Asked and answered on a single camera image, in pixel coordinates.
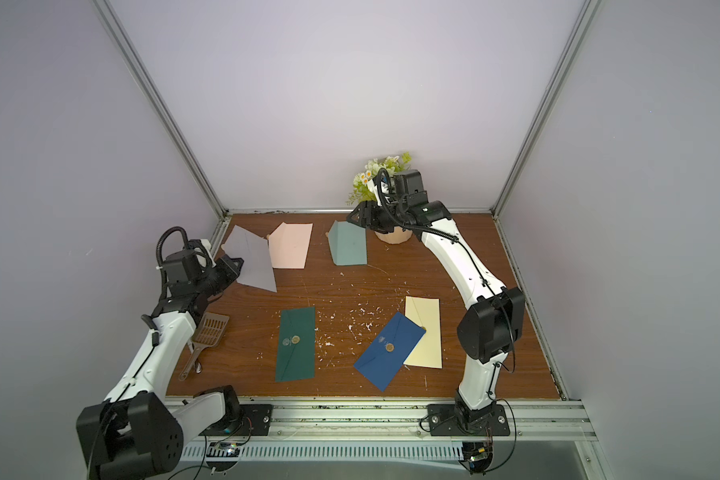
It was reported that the mint green envelope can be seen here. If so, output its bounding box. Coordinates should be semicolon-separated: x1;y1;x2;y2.
327;221;367;266

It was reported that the grey envelope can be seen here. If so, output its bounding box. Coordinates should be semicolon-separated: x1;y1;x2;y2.
222;225;277;293

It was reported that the pink envelope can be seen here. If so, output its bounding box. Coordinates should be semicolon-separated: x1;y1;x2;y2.
267;222;313;269

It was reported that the dark green envelope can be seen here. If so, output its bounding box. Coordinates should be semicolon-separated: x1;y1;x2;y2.
275;307;316;382

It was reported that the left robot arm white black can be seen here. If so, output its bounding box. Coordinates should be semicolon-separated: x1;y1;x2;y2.
76;256;243;479

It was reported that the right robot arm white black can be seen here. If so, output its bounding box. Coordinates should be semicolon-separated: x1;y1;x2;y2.
347;201;525;433

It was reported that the cream yellow envelope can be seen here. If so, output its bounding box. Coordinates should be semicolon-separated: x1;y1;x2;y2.
404;296;442;369

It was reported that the navy blue envelope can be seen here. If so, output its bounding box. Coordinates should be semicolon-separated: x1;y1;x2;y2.
354;313;425;391

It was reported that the artificial green flower plant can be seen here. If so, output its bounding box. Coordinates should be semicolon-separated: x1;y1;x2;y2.
347;152;412;205

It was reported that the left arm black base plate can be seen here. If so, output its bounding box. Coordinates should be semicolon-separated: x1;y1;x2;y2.
203;403;273;437

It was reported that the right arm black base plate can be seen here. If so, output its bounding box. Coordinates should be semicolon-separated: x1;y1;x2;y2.
421;402;511;437

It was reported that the aluminium rail frame front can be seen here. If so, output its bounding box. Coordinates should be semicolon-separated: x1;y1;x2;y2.
104;395;598;443

